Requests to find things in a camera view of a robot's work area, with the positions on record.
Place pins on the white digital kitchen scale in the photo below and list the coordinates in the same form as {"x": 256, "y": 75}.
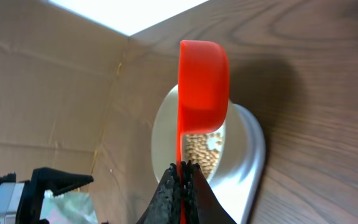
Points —
{"x": 240, "y": 167}

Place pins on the brown cardboard wall panel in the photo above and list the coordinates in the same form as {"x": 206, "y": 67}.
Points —
{"x": 56, "y": 75}

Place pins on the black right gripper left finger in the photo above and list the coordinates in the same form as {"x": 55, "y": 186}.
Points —
{"x": 165, "y": 205}

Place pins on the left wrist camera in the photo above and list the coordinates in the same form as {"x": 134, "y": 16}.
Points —
{"x": 10, "y": 197}

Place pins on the red measuring scoop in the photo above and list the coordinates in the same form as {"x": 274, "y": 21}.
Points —
{"x": 203, "y": 92}

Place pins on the cream bowl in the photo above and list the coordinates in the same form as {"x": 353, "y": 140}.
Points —
{"x": 164, "y": 135}

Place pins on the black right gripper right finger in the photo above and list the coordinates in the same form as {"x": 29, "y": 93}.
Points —
{"x": 200, "y": 203}

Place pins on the soybeans in bowl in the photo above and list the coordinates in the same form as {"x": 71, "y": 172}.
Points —
{"x": 205, "y": 150}

